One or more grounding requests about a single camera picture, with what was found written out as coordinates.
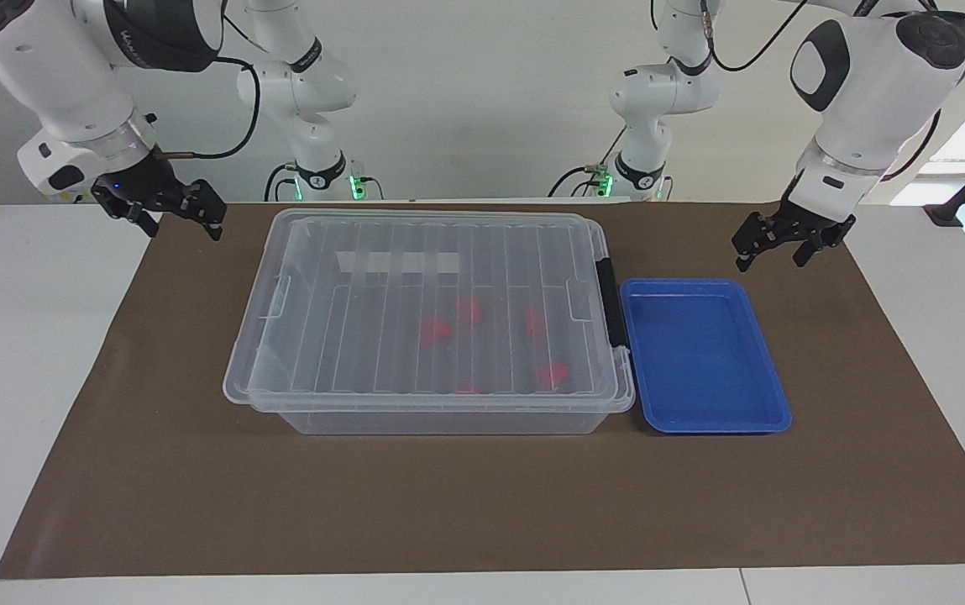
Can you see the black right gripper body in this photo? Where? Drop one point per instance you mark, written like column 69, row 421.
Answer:
column 150, row 192

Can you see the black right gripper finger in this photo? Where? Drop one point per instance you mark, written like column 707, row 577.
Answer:
column 144, row 220
column 213, row 210

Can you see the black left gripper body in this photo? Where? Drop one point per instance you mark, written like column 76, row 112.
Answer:
column 810, row 223

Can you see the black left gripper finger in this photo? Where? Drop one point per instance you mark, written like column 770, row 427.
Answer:
column 749, row 244
column 810, row 250

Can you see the clear ribbed plastic lid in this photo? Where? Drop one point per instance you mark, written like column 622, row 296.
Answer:
column 381, row 336

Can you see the red block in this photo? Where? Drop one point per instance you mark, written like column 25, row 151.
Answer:
column 468, row 388
column 436, row 329
column 552, row 374
column 535, row 322
column 469, row 309

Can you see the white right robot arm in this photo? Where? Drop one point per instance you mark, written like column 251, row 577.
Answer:
column 45, row 67

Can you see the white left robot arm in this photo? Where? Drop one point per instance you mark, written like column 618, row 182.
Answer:
column 868, row 92

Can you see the blue plastic tray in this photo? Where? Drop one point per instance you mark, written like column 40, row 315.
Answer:
column 700, row 361

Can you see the clear plastic storage box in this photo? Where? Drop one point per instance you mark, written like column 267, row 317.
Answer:
column 448, row 423

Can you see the white tape label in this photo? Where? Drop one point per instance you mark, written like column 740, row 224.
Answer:
column 364, row 263

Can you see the brown table mat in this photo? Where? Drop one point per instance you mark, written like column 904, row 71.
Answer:
column 196, row 487

